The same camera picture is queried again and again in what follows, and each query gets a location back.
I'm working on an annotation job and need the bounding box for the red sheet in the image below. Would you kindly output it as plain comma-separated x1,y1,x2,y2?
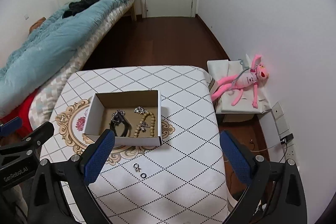
1,89,38,138

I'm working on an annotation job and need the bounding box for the checkered mattress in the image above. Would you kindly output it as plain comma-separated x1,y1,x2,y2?
28,0,134,129

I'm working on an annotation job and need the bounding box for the small silver charm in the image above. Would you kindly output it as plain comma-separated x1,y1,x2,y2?
133,163,141,172

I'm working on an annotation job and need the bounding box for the black charger plug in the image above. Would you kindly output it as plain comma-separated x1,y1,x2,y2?
280,134,294,144

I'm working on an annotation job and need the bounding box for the floral patterned tablecloth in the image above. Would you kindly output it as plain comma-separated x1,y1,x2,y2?
41,65,228,223

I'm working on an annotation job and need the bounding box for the silver charm in box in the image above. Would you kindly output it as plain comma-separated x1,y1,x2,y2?
138,121,149,132

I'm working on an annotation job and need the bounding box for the white cardboard box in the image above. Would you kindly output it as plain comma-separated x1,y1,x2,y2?
84,90,162,147

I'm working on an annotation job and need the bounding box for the teal quilt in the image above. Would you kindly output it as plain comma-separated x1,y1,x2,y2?
1,0,129,117

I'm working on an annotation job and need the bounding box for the pink panther plush toy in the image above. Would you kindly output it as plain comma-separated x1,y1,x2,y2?
211,55,269,109

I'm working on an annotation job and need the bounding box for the white folded cloth stack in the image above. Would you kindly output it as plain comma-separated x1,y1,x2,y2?
207,55,270,114

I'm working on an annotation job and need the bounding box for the brown pillow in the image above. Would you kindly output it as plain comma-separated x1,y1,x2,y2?
29,17,46,33

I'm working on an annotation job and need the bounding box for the black clothing on bed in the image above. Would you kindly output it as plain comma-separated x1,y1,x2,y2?
62,0,100,19

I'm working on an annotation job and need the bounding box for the black bracelet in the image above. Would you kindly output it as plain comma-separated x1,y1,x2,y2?
109,109,132,138

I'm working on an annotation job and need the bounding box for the wall socket panel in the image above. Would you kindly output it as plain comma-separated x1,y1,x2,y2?
271,102,290,135

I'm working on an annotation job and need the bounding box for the wooden bead bracelet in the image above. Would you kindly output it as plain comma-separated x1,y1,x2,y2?
131,112,158,138

